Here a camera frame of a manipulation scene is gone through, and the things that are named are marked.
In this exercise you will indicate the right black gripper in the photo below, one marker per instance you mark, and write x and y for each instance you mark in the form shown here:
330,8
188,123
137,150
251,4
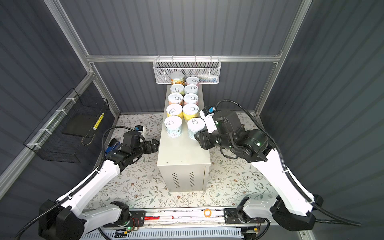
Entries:
202,137

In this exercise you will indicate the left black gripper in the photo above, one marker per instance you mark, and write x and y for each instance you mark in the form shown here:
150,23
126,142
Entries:
154,146

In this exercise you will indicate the can row front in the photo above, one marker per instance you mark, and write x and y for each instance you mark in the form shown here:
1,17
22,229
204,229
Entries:
175,98

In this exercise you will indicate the green labelled can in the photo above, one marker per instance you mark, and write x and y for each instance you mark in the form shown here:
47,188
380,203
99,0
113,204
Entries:
177,88

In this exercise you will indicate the pink labelled can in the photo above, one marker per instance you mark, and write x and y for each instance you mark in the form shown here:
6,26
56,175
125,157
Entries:
193,81

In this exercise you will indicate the yellow orange labelled can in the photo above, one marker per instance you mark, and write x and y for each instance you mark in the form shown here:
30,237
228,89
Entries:
177,78

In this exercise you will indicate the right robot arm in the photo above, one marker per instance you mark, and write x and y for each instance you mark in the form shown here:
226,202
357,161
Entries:
295,208

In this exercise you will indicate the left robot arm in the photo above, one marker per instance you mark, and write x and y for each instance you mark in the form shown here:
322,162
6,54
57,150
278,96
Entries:
64,218

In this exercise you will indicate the white metal cabinet counter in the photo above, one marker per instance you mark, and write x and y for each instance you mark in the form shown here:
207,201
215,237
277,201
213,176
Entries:
183,164

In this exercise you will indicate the blue stapler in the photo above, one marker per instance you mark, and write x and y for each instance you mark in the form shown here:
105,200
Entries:
114,143

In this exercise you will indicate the yellow strip in basket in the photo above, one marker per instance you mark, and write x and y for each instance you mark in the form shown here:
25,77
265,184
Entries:
98,122

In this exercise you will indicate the tubes in white basket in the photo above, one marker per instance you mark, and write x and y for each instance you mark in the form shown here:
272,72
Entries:
207,78

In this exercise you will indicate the red white marker pen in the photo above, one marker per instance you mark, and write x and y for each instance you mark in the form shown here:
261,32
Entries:
163,218

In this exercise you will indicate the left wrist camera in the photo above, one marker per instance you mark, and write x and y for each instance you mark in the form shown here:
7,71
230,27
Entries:
139,128

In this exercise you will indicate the white wire mesh basket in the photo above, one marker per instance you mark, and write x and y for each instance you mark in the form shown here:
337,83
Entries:
163,69

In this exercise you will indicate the black wire basket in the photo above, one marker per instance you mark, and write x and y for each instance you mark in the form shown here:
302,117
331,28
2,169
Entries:
68,136

